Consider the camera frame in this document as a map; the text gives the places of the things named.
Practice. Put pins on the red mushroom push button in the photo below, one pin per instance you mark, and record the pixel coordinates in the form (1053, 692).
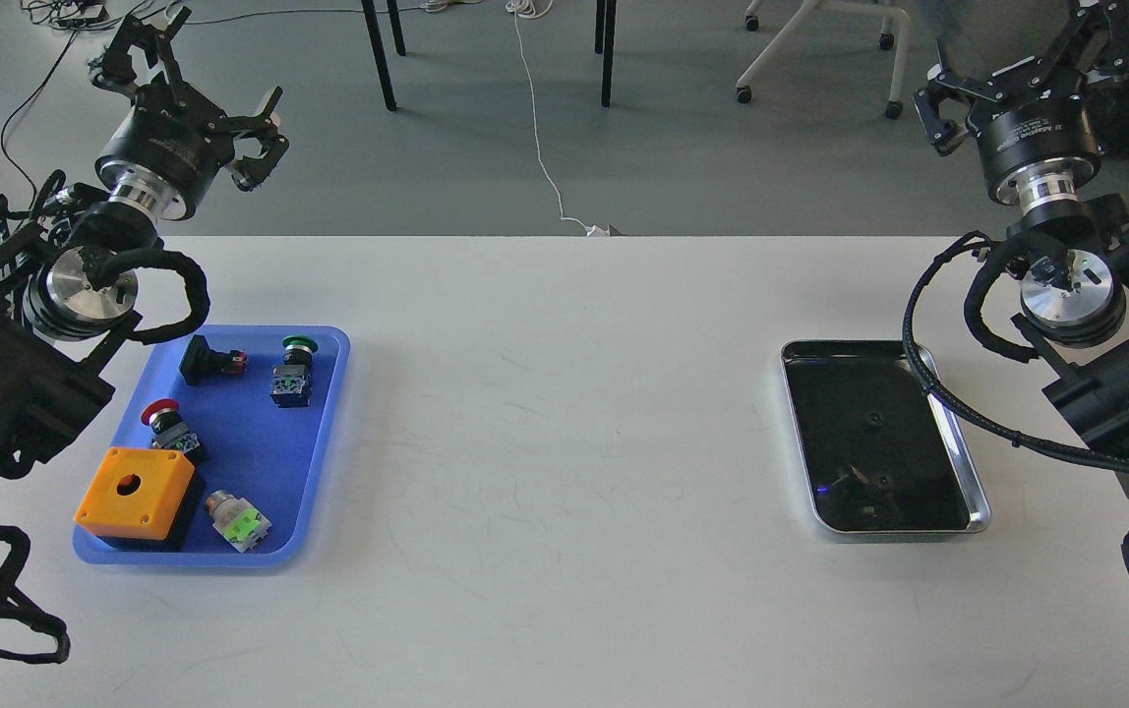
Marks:
(169, 431)

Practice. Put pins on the silver metal tray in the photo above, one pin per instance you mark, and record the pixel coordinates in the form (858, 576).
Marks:
(832, 384)

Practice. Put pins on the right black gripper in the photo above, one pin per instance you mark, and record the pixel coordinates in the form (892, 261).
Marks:
(1037, 138)

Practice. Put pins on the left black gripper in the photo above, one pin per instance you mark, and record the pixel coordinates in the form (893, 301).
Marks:
(167, 147)

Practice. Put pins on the green push button switch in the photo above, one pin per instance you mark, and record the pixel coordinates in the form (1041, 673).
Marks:
(292, 381)

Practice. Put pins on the blue plastic tray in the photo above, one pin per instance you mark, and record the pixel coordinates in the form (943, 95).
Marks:
(271, 456)

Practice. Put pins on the orange button enclosure box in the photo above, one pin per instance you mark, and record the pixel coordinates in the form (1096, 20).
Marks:
(141, 499)

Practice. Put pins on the black table leg left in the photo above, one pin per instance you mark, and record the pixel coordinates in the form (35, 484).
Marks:
(378, 45)

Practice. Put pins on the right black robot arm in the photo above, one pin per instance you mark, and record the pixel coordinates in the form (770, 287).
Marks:
(1056, 286)

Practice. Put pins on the white rolling chair base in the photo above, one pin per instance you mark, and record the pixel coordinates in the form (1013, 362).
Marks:
(894, 37)

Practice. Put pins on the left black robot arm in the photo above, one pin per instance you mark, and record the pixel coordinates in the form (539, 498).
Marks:
(83, 270)

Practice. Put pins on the black table leg right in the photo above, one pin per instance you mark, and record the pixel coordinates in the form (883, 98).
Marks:
(604, 27)

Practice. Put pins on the black selector switch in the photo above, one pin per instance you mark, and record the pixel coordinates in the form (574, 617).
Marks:
(199, 361)

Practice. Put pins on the black table leg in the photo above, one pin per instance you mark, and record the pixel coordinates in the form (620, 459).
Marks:
(604, 27)
(378, 45)

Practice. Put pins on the green illuminated push button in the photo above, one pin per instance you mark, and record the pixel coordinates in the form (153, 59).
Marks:
(237, 521)

